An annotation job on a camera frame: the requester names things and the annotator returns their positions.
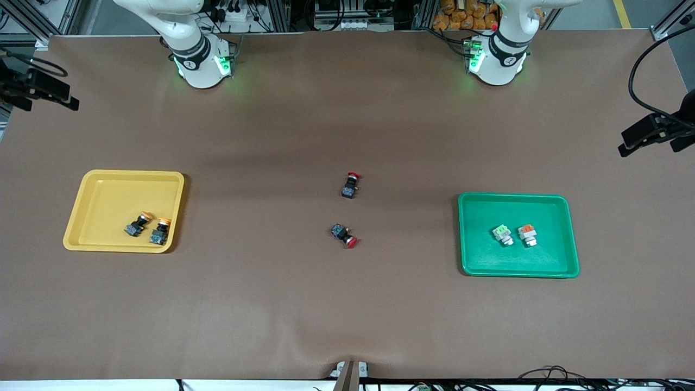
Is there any yellow push button black base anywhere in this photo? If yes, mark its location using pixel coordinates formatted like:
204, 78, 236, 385
124, 211, 155, 238
149, 218, 172, 246

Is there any yellow plastic tray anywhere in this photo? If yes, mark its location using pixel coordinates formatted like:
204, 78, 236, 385
62, 169, 185, 254

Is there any green plastic tray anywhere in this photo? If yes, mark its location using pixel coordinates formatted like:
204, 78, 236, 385
458, 193, 580, 279

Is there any white power strip with plugs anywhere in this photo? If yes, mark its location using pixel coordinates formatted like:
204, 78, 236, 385
214, 3, 256, 26

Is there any pile of orange objects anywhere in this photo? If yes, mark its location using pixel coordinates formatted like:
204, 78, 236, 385
433, 0, 499, 31

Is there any red push button black base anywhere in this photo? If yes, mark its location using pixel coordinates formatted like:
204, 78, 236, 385
330, 223, 358, 249
341, 172, 363, 199

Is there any long white power strip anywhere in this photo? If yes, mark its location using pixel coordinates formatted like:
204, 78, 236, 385
314, 18, 394, 31

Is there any brown table mat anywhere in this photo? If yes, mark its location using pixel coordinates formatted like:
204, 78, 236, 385
0, 30, 695, 381

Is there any metal table edge clamp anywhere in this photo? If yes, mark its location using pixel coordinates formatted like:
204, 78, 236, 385
330, 360, 370, 391

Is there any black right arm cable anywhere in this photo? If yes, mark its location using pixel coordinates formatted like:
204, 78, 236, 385
0, 46, 69, 77

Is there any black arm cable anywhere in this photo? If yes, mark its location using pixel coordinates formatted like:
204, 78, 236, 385
629, 24, 695, 118
0, 46, 69, 77

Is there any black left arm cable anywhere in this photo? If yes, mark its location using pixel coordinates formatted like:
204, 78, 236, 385
629, 24, 695, 118

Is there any aluminium frame profile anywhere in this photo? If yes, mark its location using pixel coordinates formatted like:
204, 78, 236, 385
265, 0, 294, 32
650, 0, 695, 42
412, 0, 437, 30
0, 0, 53, 51

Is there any black cable bundle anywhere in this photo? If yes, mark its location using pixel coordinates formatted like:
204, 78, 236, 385
516, 365, 695, 391

